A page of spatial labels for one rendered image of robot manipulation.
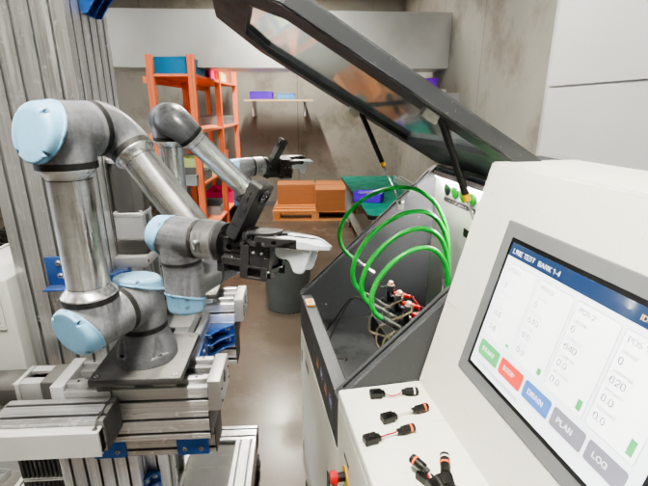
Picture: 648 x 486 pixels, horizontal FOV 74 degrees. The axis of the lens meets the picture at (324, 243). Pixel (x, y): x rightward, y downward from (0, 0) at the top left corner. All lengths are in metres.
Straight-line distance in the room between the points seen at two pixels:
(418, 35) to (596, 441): 5.01
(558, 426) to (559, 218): 0.35
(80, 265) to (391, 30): 4.77
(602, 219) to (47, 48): 1.23
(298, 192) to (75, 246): 6.11
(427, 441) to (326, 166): 6.81
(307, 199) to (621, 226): 6.41
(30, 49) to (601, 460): 1.40
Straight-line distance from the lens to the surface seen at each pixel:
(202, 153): 1.58
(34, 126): 0.98
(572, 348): 0.82
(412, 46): 5.45
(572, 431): 0.82
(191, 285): 0.86
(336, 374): 1.27
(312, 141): 7.58
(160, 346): 1.21
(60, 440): 1.26
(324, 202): 6.55
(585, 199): 0.85
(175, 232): 0.82
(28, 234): 1.41
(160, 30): 5.50
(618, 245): 0.79
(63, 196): 1.00
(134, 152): 1.04
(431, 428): 1.08
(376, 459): 1.00
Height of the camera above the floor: 1.67
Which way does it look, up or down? 18 degrees down
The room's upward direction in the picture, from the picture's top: straight up
